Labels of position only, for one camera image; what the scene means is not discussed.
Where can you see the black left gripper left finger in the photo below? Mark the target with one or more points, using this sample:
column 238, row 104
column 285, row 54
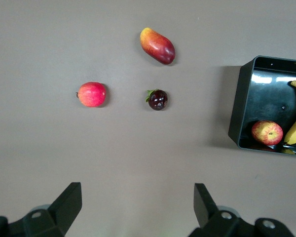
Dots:
column 59, row 212

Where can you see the dark purple mangosteen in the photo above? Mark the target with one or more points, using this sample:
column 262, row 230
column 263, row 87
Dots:
column 158, row 100

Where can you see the red yellow mango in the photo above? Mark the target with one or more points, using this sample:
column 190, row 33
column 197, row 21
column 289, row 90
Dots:
column 158, row 47

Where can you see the red yellow apple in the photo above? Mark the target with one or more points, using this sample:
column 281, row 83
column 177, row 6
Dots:
column 267, row 132

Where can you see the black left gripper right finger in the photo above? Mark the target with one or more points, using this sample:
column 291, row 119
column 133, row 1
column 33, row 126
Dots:
column 212, row 219

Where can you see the round red fruit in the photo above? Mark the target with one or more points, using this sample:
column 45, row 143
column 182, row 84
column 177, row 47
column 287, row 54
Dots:
column 91, row 94

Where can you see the black plastic box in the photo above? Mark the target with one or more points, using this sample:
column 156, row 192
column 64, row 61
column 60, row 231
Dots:
column 266, row 98

